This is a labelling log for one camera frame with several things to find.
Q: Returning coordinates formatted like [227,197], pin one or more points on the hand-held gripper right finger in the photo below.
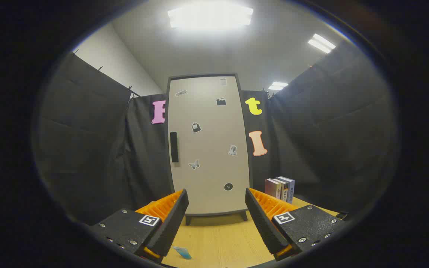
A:
[261,223]

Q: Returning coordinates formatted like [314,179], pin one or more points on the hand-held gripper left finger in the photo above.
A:
[171,223]

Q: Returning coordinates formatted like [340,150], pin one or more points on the white blue cosmetic tube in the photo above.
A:
[183,252]

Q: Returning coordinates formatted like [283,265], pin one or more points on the light grey cabinet door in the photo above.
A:
[210,149]

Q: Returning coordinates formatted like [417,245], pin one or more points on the dark grey cabinet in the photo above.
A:
[188,220]

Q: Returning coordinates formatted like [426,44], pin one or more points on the white yellow spine book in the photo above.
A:
[283,190]

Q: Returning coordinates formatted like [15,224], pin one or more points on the black backdrop cloth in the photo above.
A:
[95,149]

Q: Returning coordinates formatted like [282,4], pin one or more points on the small ceiling light panel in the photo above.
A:
[277,85]

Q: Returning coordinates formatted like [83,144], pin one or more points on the long ceiling light panel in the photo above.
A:
[321,42]

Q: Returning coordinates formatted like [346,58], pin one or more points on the large ceiling light panel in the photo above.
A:
[210,16]

